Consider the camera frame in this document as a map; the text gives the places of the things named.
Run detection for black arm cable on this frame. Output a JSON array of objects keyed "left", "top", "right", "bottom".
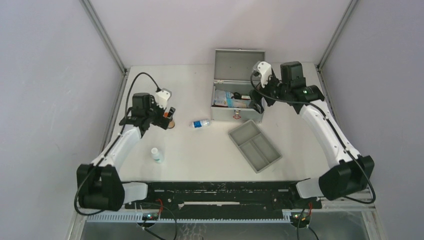
[
  {"left": 73, "top": 72, "right": 163, "bottom": 217},
  {"left": 249, "top": 71, "right": 377, "bottom": 205}
]

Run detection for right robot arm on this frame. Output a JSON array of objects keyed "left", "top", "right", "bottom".
[{"left": 249, "top": 61, "right": 377, "bottom": 208}]

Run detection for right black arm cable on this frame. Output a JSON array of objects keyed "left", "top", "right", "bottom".
[{"left": 249, "top": 71, "right": 377, "bottom": 205}]

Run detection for clear bottle white cap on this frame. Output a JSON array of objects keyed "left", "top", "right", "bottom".
[{"left": 150, "top": 147, "right": 164, "bottom": 164}]

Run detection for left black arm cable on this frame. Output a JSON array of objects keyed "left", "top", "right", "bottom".
[{"left": 73, "top": 72, "right": 163, "bottom": 217}]

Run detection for white bottle blue cap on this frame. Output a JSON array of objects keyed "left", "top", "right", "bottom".
[{"left": 190, "top": 119, "right": 211, "bottom": 129}]

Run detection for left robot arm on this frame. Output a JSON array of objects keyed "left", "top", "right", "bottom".
[{"left": 73, "top": 88, "right": 175, "bottom": 214}]

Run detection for grey plastic divider tray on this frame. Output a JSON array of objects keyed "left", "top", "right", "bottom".
[{"left": 228, "top": 119, "right": 282, "bottom": 174}]

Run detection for grey metal medicine box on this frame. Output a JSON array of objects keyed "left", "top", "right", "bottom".
[{"left": 210, "top": 49, "right": 266, "bottom": 123}]

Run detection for brown bottle orange cap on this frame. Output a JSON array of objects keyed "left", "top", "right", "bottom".
[{"left": 163, "top": 112, "right": 176, "bottom": 129}]

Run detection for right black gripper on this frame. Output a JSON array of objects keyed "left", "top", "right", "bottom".
[{"left": 248, "top": 71, "right": 290, "bottom": 114}]

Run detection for blue plaster packet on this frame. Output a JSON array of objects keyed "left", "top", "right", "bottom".
[{"left": 227, "top": 92, "right": 251, "bottom": 109}]

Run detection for black medical scissors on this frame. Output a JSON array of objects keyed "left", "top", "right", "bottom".
[{"left": 231, "top": 92, "right": 242, "bottom": 100}]

